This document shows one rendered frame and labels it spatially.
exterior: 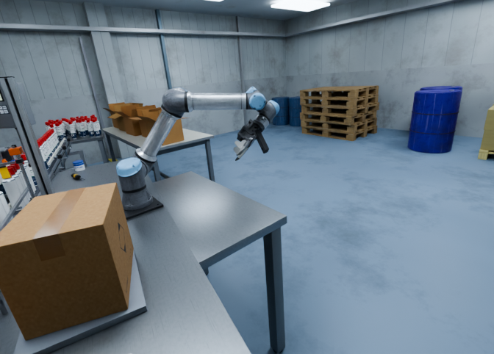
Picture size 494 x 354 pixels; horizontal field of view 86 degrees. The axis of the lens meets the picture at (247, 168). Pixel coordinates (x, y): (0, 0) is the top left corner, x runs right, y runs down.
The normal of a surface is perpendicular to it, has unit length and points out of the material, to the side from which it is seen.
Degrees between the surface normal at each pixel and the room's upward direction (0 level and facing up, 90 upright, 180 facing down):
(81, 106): 90
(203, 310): 0
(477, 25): 90
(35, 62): 90
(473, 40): 90
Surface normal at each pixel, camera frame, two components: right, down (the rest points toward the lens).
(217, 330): -0.07, -0.94
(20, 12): 0.63, 0.22
